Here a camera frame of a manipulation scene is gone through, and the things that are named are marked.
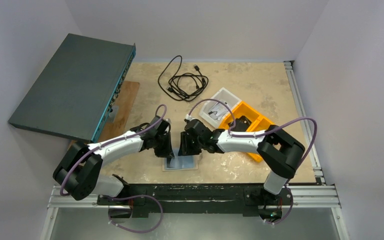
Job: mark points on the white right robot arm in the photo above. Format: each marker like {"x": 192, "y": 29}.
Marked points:
{"x": 282, "y": 152}

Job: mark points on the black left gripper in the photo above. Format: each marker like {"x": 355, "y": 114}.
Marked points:
{"x": 163, "y": 147}

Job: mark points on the white plastic bin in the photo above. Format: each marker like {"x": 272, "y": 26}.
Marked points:
{"x": 223, "y": 95}

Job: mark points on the orange plastic bin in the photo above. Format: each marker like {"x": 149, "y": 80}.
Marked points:
{"x": 259, "y": 122}

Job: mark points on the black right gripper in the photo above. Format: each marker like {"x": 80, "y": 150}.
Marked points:
{"x": 185, "y": 144}

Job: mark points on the brown wooden board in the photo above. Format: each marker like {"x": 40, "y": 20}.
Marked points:
{"x": 114, "y": 118}

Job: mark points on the dark grey network switch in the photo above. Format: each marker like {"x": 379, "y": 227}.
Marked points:
{"x": 74, "y": 94}

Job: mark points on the papers in white bin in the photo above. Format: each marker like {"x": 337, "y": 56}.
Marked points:
{"x": 218, "y": 111}

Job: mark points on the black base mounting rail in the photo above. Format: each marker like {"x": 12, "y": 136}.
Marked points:
{"x": 246, "y": 199}

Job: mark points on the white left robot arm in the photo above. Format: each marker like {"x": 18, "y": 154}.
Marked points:
{"x": 79, "y": 171}

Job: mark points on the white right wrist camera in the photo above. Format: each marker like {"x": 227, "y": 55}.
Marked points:
{"x": 188, "y": 118}

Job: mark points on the black part in orange bin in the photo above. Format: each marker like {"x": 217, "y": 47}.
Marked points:
{"x": 241, "y": 124}

